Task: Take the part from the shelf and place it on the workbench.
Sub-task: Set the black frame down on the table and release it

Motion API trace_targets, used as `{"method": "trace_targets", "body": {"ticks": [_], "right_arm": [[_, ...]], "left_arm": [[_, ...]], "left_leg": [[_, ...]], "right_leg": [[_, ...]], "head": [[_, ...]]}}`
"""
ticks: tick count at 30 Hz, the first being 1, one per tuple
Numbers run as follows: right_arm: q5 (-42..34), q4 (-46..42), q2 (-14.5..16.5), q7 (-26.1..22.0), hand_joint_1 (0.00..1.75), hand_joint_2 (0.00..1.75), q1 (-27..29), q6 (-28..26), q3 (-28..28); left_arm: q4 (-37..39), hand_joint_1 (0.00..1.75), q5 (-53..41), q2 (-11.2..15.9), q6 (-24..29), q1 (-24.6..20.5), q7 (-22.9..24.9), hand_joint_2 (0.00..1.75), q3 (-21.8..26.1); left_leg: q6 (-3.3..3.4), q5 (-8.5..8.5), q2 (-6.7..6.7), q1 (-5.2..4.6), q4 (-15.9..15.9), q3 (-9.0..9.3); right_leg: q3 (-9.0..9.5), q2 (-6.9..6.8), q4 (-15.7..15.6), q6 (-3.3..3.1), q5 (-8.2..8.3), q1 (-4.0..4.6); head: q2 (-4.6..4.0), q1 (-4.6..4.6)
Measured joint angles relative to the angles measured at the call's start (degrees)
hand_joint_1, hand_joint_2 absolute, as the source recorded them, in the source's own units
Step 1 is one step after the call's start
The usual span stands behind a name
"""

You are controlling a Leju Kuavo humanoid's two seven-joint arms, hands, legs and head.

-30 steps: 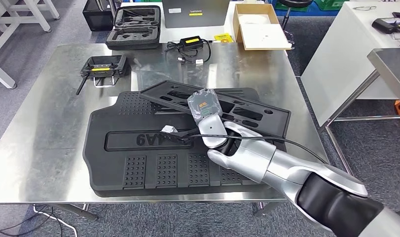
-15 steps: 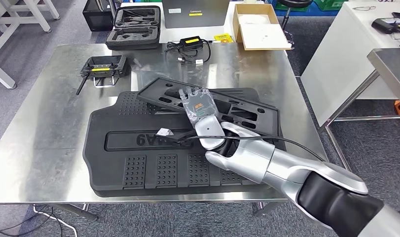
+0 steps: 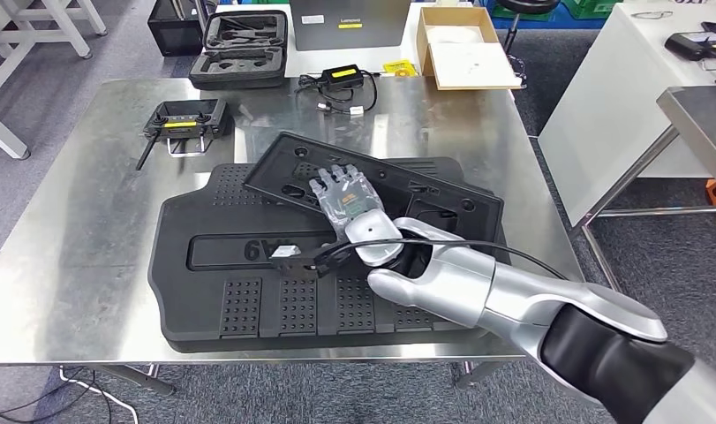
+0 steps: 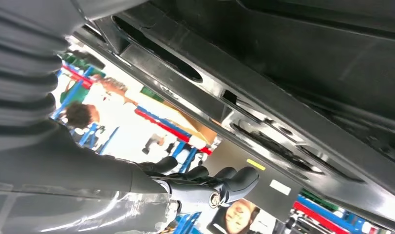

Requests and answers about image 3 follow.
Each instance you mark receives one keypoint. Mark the white cabinet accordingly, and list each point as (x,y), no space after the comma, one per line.
(603,117)

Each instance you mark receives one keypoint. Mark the black remote controller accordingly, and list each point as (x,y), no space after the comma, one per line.
(188,117)

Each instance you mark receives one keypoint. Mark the stainless steel workbench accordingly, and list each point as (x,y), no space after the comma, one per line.
(71,234)

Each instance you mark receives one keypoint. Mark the green plastic crate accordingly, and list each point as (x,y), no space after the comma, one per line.
(591,7)

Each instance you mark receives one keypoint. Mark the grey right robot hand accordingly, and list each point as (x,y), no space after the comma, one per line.
(346,199)

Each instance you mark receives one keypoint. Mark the stainless steel table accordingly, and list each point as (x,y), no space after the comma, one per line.
(702,117)

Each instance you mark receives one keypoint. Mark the open cardboard box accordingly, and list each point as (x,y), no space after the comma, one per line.
(468,64)

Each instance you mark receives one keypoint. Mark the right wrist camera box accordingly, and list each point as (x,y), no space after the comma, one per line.
(286,253)

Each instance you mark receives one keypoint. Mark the large black floor mat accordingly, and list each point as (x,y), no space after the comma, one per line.
(217,316)

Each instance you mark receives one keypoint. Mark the black plastic plate part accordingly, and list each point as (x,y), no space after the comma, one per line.
(275,170)

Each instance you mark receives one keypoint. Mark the black office chair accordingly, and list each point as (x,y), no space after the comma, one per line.
(527,4)

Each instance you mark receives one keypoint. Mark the black power adapter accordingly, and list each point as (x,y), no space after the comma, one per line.
(340,75)

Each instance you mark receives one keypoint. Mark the white frame table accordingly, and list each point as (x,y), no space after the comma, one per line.
(1,131)

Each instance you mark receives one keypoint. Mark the black square box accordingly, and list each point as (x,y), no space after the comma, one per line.
(173,32)

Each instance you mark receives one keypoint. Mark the black foam-lined case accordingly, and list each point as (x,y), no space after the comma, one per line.
(240,64)

